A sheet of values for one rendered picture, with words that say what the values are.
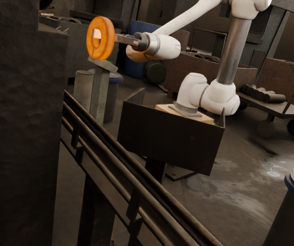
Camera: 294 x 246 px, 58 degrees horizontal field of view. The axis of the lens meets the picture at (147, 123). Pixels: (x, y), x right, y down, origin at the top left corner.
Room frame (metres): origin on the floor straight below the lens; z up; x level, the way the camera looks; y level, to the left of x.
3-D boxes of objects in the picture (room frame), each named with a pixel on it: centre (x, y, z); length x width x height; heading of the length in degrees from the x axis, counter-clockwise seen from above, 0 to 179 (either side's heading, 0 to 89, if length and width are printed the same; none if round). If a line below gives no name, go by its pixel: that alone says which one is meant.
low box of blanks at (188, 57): (3.58, -0.70, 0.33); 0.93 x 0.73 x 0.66; 51
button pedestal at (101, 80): (1.90, 0.39, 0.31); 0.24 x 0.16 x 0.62; 44
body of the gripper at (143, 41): (1.12, 0.12, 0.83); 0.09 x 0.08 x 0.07; 134
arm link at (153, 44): (1.17, 0.07, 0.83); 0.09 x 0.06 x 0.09; 44
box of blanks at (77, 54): (3.56, 1.21, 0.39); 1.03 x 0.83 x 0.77; 149
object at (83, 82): (1.76, 0.48, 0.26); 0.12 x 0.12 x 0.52
